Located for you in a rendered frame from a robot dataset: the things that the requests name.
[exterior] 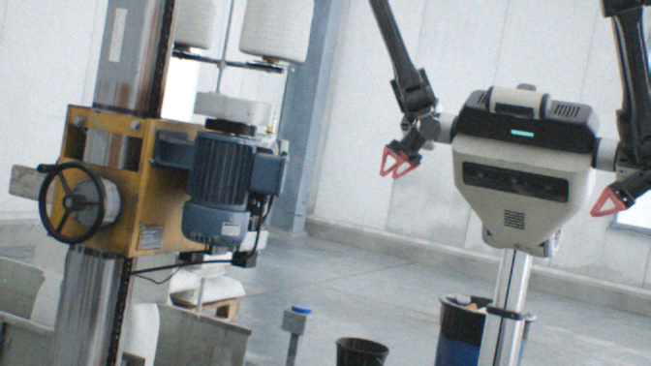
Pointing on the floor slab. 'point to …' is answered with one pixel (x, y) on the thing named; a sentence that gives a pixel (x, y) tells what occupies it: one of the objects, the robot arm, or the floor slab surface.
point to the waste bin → (466, 330)
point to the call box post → (294, 350)
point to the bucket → (359, 352)
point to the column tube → (109, 271)
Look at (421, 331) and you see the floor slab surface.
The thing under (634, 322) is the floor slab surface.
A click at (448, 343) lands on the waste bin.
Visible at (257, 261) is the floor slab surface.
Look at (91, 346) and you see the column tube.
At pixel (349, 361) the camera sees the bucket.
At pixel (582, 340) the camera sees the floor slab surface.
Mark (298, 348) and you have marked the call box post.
